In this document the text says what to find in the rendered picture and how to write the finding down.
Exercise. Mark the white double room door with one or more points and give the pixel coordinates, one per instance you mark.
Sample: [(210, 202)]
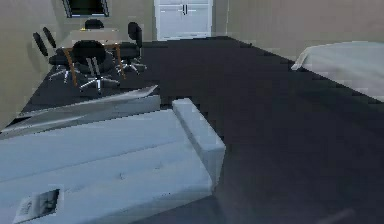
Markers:
[(183, 19)]

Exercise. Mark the pale blue sofa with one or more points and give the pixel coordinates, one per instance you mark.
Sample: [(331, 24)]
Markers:
[(100, 160)]

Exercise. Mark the grey flat side table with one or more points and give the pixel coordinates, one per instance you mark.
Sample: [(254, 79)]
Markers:
[(83, 108)]

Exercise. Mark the beige table with wooden legs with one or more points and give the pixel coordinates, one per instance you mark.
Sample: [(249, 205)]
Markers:
[(93, 35)]

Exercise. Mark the bed with pale grey cover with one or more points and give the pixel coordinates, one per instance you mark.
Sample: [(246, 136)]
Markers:
[(346, 66)]

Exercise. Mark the grey printed paper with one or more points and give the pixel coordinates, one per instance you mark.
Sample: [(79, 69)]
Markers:
[(40, 204)]

